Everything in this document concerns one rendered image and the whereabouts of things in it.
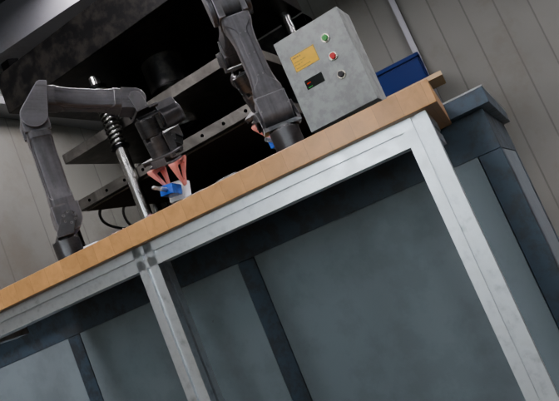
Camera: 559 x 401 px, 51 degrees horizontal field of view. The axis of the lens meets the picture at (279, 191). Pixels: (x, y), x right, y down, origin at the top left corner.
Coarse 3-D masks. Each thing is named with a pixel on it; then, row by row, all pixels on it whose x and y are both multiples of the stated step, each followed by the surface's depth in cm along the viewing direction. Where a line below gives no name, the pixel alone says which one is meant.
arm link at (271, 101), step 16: (224, 0) 124; (240, 0) 124; (224, 16) 123; (240, 16) 123; (240, 32) 123; (240, 48) 122; (256, 48) 122; (256, 64) 121; (256, 80) 121; (272, 80) 121; (256, 96) 120; (272, 96) 120; (272, 112) 119; (288, 112) 119
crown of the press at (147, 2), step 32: (96, 0) 255; (128, 0) 248; (160, 0) 241; (192, 0) 248; (256, 0) 271; (288, 0) 290; (64, 32) 264; (96, 32) 256; (128, 32) 252; (160, 32) 264; (192, 32) 277; (256, 32) 307; (32, 64) 273; (64, 64) 265; (96, 64) 269; (128, 64) 282; (160, 64) 281; (192, 64) 313
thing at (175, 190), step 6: (156, 186) 151; (162, 186) 155; (168, 186) 154; (174, 186) 154; (180, 186) 157; (186, 186) 159; (162, 192) 155; (168, 192) 154; (174, 192) 154; (180, 192) 156; (186, 192) 158; (174, 198) 158; (180, 198) 157
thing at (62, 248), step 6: (60, 240) 135; (66, 240) 136; (72, 240) 136; (78, 240) 138; (54, 246) 136; (60, 246) 135; (66, 246) 135; (72, 246) 136; (78, 246) 137; (60, 252) 135; (66, 252) 135; (72, 252) 135; (60, 258) 135
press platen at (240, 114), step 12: (240, 108) 239; (300, 108) 270; (228, 120) 242; (240, 120) 240; (204, 132) 247; (216, 132) 245; (192, 144) 250; (144, 168) 261; (120, 180) 267; (96, 192) 273; (108, 192) 271; (84, 204) 277
